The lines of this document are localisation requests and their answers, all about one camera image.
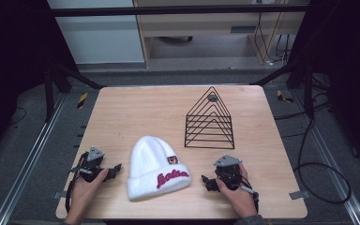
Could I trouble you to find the black metal frame strut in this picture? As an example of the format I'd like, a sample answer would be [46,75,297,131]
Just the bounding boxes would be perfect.
[42,63,105,124]
[250,57,315,120]

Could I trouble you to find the person's left hand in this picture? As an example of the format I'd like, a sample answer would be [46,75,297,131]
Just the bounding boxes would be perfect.
[66,168,110,220]

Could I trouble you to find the light wooden desk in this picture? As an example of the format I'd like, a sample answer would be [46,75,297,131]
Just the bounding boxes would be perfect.
[132,0,311,68]

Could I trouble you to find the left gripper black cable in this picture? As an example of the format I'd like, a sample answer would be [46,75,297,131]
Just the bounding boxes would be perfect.
[64,151,89,215]

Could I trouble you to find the black curtain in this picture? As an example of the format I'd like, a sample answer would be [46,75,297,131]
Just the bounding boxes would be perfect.
[287,0,360,176]
[0,0,80,170]

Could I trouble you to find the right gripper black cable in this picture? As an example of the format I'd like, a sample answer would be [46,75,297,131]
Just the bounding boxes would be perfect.
[239,174,261,214]

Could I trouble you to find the hanging cables under desk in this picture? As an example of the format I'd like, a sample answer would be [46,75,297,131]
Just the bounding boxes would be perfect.
[253,0,293,68]

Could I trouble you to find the grey metal table bracket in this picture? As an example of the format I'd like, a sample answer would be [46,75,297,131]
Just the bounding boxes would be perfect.
[288,189,311,202]
[52,189,68,201]

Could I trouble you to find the white knitted beanie hat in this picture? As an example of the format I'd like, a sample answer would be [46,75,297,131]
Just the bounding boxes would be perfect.
[127,134,192,203]

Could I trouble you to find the person's right hand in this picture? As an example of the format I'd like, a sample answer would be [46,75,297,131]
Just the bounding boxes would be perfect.
[215,163,259,219]

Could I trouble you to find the yellow black striped tape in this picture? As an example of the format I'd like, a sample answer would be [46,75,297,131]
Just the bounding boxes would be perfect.
[76,91,89,110]
[276,89,295,104]

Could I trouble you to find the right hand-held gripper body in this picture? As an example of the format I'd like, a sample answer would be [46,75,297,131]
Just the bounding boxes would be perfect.
[212,154,248,192]

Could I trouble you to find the black horizontal frame bar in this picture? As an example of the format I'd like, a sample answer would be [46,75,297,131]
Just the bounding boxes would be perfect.
[50,4,308,18]

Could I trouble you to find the white cabinet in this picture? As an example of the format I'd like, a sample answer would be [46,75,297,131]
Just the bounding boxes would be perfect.
[46,0,146,66]

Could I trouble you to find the thin black floor cable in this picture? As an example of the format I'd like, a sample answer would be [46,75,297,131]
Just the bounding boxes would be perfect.
[9,106,28,127]

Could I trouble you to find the black looped floor cable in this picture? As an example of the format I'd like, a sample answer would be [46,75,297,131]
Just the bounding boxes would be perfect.
[275,93,353,206]

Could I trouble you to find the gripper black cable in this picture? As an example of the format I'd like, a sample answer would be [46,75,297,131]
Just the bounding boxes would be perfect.
[239,174,261,214]
[64,151,89,215]

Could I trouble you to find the aluminium floor rail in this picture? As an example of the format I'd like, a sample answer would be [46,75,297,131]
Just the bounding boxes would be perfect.
[0,93,68,225]
[290,89,360,225]

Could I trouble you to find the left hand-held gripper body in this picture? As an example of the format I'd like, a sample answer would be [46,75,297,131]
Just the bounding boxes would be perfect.
[69,145,108,184]

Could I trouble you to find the black wire triangular rack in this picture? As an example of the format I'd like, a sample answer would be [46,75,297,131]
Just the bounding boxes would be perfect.
[184,85,236,150]

